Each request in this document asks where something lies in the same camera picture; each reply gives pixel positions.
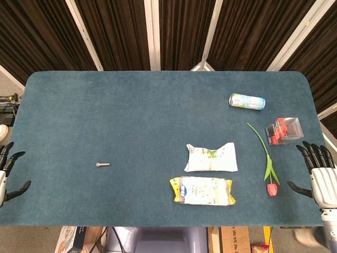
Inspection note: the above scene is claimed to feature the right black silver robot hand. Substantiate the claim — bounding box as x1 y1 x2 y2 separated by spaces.
286 141 337 209

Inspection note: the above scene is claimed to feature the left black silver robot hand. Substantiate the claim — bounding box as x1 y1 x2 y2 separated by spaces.
0 142 32 209

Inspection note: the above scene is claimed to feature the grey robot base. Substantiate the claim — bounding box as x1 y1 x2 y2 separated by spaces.
105 226 209 253

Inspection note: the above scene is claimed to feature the clear box with red parts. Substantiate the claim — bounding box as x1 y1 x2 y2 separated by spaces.
264 117 305 147

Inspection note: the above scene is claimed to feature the printed carton box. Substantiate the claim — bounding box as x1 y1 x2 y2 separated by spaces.
54 226 87 253

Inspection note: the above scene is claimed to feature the brown cardboard box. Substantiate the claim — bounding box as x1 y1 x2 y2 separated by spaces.
207 226 251 253

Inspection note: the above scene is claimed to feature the blue white drink can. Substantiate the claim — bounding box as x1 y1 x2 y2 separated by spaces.
228 93 266 111

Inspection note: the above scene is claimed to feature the white green snack bag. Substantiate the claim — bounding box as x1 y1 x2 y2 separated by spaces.
184 142 239 173

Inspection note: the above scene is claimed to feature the yellow white bag roll pack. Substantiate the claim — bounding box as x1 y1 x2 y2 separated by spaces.
170 176 236 206

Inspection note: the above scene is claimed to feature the dark brown curtain panel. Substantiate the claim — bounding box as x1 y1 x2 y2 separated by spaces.
75 0 152 71
0 0 98 85
207 0 316 71
158 0 217 71
278 0 337 113

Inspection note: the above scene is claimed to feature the blue table cloth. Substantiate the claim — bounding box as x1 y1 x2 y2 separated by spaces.
0 70 337 227

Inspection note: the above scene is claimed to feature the white frame post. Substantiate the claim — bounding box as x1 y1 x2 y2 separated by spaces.
65 0 104 71
317 104 337 120
191 0 225 71
144 0 161 71
265 0 326 72

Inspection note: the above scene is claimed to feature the grey metal frame foot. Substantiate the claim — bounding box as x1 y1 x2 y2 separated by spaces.
190 61 214 72

